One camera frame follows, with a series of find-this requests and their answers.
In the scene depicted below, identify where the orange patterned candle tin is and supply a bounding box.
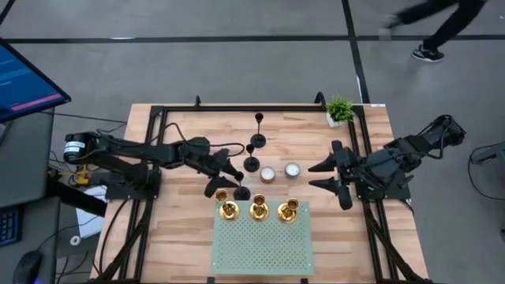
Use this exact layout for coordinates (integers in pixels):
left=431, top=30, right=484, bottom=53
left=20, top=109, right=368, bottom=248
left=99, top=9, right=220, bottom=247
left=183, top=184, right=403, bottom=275
left=260, top=166, right=277, bottom=185

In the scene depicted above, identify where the person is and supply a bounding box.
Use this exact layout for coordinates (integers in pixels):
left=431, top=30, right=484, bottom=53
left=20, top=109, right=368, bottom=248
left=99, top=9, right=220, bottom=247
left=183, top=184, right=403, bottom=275
left=378, top=0, right=488, bottom=63

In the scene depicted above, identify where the grey desk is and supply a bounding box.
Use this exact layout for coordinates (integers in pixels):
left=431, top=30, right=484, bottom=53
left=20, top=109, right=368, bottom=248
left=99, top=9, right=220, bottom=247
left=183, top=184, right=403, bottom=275
left=0, top=106, right=62, bottom=284

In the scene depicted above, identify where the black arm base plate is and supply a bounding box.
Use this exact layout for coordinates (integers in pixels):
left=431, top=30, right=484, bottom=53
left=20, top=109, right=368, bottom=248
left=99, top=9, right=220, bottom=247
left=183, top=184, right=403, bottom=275
left=353, top=168, right=412, bottom=201
left=104, top=167, right=163, bottom=201

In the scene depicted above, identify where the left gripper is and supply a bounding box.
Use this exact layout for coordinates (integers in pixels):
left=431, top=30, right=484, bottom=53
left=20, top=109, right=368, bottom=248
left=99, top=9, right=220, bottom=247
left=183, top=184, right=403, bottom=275
left=183, top=136, right=243, bottom=199

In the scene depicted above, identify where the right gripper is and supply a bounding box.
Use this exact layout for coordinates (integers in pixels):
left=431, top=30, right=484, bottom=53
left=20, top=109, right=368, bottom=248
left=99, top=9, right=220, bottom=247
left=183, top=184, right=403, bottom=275
left=307, top=140, right=366, bottom=211

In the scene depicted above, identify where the silver tealight candle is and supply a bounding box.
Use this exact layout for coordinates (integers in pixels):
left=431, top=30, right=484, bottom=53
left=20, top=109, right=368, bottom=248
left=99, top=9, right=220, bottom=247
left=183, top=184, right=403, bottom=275
left=284, top=162, right=301, bottom=179

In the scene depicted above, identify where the black keyboard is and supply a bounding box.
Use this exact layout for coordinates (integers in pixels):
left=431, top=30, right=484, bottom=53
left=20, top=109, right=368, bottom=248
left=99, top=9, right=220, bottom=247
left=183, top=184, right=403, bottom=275
left=0, top=207, right=21, bottom=248

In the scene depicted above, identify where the gold candlestick holder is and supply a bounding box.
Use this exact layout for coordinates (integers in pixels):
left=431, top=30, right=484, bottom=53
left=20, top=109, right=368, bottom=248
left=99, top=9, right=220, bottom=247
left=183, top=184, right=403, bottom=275
left=249, top=192, right=271, bottom=222
left=215, top=188, right=241, bottom=221
left=276, top=197, right=300, bottom=225

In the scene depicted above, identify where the black computer mouse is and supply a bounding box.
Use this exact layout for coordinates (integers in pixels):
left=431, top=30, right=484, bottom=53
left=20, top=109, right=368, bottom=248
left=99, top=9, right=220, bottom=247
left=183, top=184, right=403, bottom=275
left=12, top=250, right=43, bottom=284

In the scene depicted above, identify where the yellow clamp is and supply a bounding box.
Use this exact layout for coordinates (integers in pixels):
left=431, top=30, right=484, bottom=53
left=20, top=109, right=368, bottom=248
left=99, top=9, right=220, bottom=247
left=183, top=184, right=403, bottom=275
left=72, top=165, right=91, bottom=187

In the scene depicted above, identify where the green plant in white pot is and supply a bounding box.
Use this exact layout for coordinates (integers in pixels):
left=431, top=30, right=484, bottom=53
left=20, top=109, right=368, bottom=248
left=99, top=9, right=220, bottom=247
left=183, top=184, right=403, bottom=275
left=325, top=94, right=355, bottom=129

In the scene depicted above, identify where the computer monitor blue screen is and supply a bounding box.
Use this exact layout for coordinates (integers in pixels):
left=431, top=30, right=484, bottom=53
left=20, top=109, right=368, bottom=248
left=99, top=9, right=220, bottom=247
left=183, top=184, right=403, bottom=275
left=0, top=37, right=73, bottom=124

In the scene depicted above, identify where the black aluminium table frame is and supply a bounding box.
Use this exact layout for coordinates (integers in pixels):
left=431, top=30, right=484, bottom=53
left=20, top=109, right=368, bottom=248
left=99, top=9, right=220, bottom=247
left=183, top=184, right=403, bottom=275
left=89, top=94, right=433, bottom=284

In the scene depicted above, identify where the white paper sheet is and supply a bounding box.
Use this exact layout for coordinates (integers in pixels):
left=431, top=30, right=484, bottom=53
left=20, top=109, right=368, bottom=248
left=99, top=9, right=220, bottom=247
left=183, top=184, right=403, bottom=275
left=75, top=185, right=107, bottom=239

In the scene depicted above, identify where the black candlestick holder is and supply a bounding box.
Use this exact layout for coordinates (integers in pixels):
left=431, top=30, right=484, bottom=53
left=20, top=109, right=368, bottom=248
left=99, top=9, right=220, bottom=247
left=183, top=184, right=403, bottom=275
left=242, top=144, right=261, bottom=174
left=233, top=170, right=253, bottom=202
left=249, top=112, right=267, bottom=150

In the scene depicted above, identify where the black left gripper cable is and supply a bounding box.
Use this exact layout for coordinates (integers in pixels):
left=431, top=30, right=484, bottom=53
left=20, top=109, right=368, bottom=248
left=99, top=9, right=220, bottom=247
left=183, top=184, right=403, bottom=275
left=157, top=122, right=246, bottom=158

